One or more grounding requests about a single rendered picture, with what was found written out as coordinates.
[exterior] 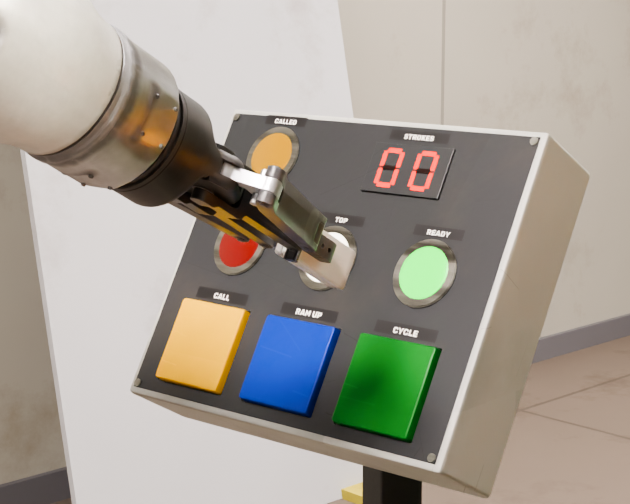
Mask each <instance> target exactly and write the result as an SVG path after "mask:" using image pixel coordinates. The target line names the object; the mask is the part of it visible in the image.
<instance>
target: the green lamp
mask: <svg viewBox="0 0 630 504"><path fill-rule="evenodd" d="M447 272H448V262H447V258H446V256H445V254H444V253H443V252H442V251H441V250H439V249H438V248H435V247H423V248H420V249H418V250H416V251H414V252H413V253H412V254H410V255H409V257H408V258H407V259H406V260H405V262H404V263H403V265H402V268H401V271H400V275H399V282H400V286H401V289H402V291H403V292H404V293H405V294H406V295H407V296H409V297H410V298H414V299H423V298H426V297H429V296H431V295H432V294H434V293H435V292H436V291H437V290H438V289H439V288H440V287H441V286H442V284H443V283H444V281H445V279H446V276H447Z"/></svg>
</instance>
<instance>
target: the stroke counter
mask: <svg viewBox="0 0 630 504"><path fill-rule="evenodd" d="M388 152H391V153H400V156H399V159H398V162H397V165H396V166H391V165H384V163H385V160H386V158H387V155H388ZM436 153H437V152H430V151H423V153H422V154H418V156H417V159H416V162H415V165H414V168H413V169H417V170H416V171H412V174H411V177H410V180H409V183H408V186H409V187H411V188H410V190H414V191H423V192H424V189H425V188H427V189H428V188H429V185H430V182H431V179H432V176H433V173H430V171H434V170H435V167H436V164H437V161H438V159H439V156H436ZM404 154H405V153H404V152H402V149H397V148H389V150H388V151H384V154H383V157H382V160H381V163H380V166H383V167H382V168H379V169H378V171H377V174H376V177H375V180H374V183H377V185H376V186H379V187H388V188H389V187H390V184H391V185H394V183H395V180H396V177H397V174H398V172H399V170H397V169H396V167H398V168H400V166H401V163H402V160H403V157H404ZM422 155H423V156H434V160H433V163H432V166H431V169H420V168H418V166H419V163H420V160H421V157H422ZM382 169H385V170H395V171H394V174H393V177H392V179H391V182H390V183H384V182H378V181H379V178H380V175H381V172H382ZM416 173H424V174H429V175H428V178H427V181H426V184H425V187H420V186H412V184H413V181H414V178H415V175H416Z"/></svg>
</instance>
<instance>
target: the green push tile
mask: <svg viewBox="0 0 630 504"><path fill-rule="evenodd" d="M440 354H441V350H439V349H438V348H436V347H433V346H428V345H423V344H418V343H413V342H408V341H403V340H397V339H392V338H387V337H382V336H377V335H372V334H367V333H361V335H360V337H359V340H358V343H357V345H356V348H355V351H354V354H353V357H352V360H351V363H350V366H349V369H348V372H347V375H346V378H345V381H344V384H343V386H342V389H341V392H340V395H339V398H338V401H337V404H336V407H335V410H334V413H333V416H332V421H333V422H334V423H336V424H338V425H340V426H344V427H348V428H352V429H356V430H360V431H364V432H368V433H372V434H376V435H380V436H384V437H388V438H392V439H396V440H400V441H404V442H408V443H412V440H413V437H414V434H415V430H416V427H417V424H418V421H419V418H420V415H421V412H422V409H423V406H424V403H425V400H426V397H427V394H428V391H429V388H430V385H431V382H432V379H433V376H434V372H435V369H436V366H437V363H438V360H439V357H440Z"/></svg>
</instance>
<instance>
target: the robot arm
mask: <svg viewBox="0 0 630 504"><path fill-rule="evenodd" d="M0 144H6V145H11V146H14V147H17V148H19V149H21V150H23V151H25V152H26V153H27V154H28V155H30V156H31V157H33V158H34V159H36V160H38V161H40V162H42V163H46V164H48V165H49V166H51V167H53V168H54V169H56V170H58V171H59V172H61V173H62V174H63V175H67V176H69V177H70V178H72V179H74V180H75V181H77V182H79V183H81V186H84V187H85V186H86V185H87V186H92V187H98V188H105V189H109V190H113V191H115V192H117V193H118V194H120V195H122V196H123V197H125V198H127V199H128V200H130V201H131V202H133V203H135V204H137V205H140V206H144V207H158V206H162V205H165V204H170V205H172V206H174V207H176V208H178V209H180V210H182V211H184V212H186V213H188V214H189V215H191V216H193V217H195V218H197V219H199V220H201V221H203V222H205V223H207V224H209V225H211V226H212V227H214V228H216V229H218V230H220V231H222V232H224V233H226V234H228V235H230V236H232V237H234V238H235V239H237V240H238V241H240V242H244V243H245V242H249V240H250V239H251V240H253V241H255V242H256V243H258V244H259V245H260V246H261V247H263V248H271V249H272V248H273V247H276V249H275V253H276V254H277V255H279V256H281V257H282V258H283V259H285V260H287V261H288V262H290V263H292V264H293V265H295V266H296V267H298V268H299V269H301V270H303V271H304V272H306V273H307V274H309V275H310V276H312V277H314V278H315V279H317V280H318V281H320V282H321V283H323V284H325V285H326V286H328V287H330V288H337V289H341V290H342V289H344V287H345V284H346V281H347V279H348V276H349V273H350V270H351V267H352V264H353V261H354V258H355V255H356V253H355V251H354V250H352V249H351V248H349V247H348V246H346V245H345V244H343V243H342V242H340V241H339V240H338V239H336V238H335V237H333V236H332V235H330V234H329V233H327V232H326V231H324V227H325V224H326V221H327V218H326V217H325V216H324V215H323V214H322V213H321V212H320V211H319V210H318V209H317V208H316V207H315V206H314V205H313V204H312V203H311V202H310V201H309V200H308V199H307V198H305V197H304V196H303V195H302V194H301V193H300V192H299V191H298V190H297V189H296V188H295V187H294V186H293V185H292V184H291V183H290V182H289V181H288V179H287V175H286V172H285V171H284V170H283V169H281V167H279V166H274V165H269V166H268V168H267V169H262V170H261V172H260V174H258V173H256V172H255V171H254V170H252V169H251V168H249V167H248V166H246V165H245V164H244V163H242V161H241V160H240V159H239V158H237V157H236V156H235V153H234V152H233V151H231V150H230V149H228V148H227V147H225V146H224V145H221V144H219V143H216V142H215V138H214V133H213V127H212V123H211V120H210V117H209V115H208V113H207V112H206V110H205V109H204V108H203V107H202V106H201V105H200V104H199V103H197V102H196V101H195V100H193V99H192V98H190V97H189V96H188V95H186V94H185V93H184V92H182V91H181V90H179V89H178V87H177V83H176V80H175V78H174V76H173V75H172V73H171V71H170V70H169V69H168V68H167V67H166V66H165V65H164V64H163V63H162V62H160V61H159V60H157V59H156V58H155V57H153V56H152V55H151V54H149V53H148V52H147V51H145V50H144V49H142V48H141V47H140V46H138V45H137V44H136V43H134V42H133V41H131V40H130V39H129V38H128V37H127V36H126V35H125V34H124V33H123V32H122V31H121V30H119V29H118V28H117V27H115V26H113V25H111V24H109V23H108V22H107V21H105V20H104V19H103V18H102V17H101V16H100V14H99V13H98V12H97V11H96V9H95V7H94V6H93V4H92V3H91V1H90V0H0Z"/></svg>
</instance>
